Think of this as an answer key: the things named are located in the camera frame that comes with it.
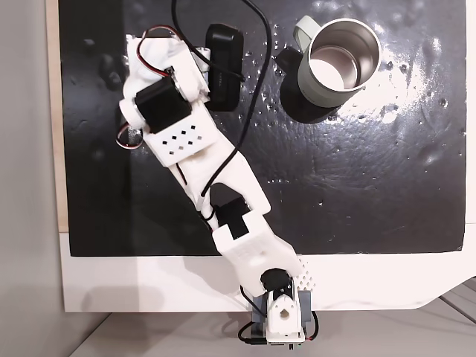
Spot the grey-green steel mug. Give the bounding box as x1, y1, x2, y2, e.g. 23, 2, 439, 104
292, 15, 382, 109

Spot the black table mat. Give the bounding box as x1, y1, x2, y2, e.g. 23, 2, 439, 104
57, 0, 468, 257

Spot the black oval camera box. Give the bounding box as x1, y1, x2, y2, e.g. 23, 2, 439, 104
206, 24, 245, 112

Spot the red white servo wire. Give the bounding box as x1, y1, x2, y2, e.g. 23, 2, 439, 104
115, 124, 144, 149
135, 25, 176, 77

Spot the black camera cable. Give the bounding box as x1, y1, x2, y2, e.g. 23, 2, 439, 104
170, 0, 271, 220

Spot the black base cable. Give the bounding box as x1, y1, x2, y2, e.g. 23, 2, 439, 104
237, 286, 268, 347

